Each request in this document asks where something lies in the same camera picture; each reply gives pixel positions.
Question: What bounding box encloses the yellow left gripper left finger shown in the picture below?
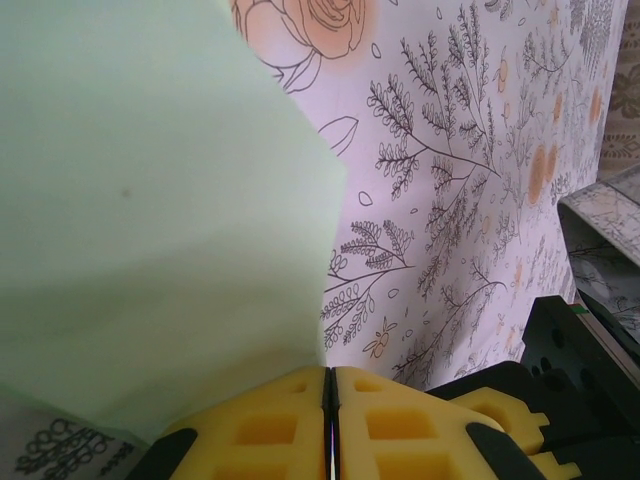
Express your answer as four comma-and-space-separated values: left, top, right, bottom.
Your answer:
134, 366, 333, 480

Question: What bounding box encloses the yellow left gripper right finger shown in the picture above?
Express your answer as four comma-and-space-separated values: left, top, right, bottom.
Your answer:
332, 366, 540, 480

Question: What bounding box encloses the light green paper sheet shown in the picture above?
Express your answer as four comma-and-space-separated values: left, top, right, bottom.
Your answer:
0, 0, 350, 447

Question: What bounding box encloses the floral tablecloth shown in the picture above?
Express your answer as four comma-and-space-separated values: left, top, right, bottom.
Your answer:
0, 0, 624, 480

